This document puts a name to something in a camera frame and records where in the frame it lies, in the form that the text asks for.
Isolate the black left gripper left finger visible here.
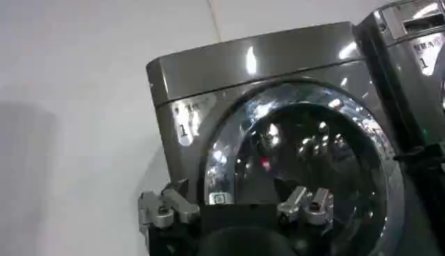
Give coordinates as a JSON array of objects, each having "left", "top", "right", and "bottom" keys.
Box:
[{"left": 138, "top": 178, "right": 201, "bottom": 234}]

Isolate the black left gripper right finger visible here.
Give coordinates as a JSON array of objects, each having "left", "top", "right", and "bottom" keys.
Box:
[{"left": 277, "top": 186, "right": 335, "bottom": 227}]

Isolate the round glass dryer door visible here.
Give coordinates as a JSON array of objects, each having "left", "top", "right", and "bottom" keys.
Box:
[{"left": 197, "top": 80, "right": 406, "bottom": 256}]

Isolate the small silver door latch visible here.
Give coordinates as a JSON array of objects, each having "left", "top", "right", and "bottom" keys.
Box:
[{"left": 208, "top": 191, "right": 235, "bottom": 206}]

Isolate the white number label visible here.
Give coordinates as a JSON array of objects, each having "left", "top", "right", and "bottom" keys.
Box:
[
  {"left": 411, "top": 33, "right": 445, "bottom": 77},
  {"left": 171, "top": 99, "right": 207, "bottom": 147}
]

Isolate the black door hinge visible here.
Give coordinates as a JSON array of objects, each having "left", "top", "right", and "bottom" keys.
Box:
[{"left": 392, "top": 141, "right": 445, "bottom": 175}]

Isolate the grey dryer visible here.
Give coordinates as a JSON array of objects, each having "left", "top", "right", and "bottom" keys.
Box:
[
  {"left": 145, "top": 21, "right": 435, "bottom": 256},
  {"left": 352, "top": 0, "right": 445, "bottom": 256}
]

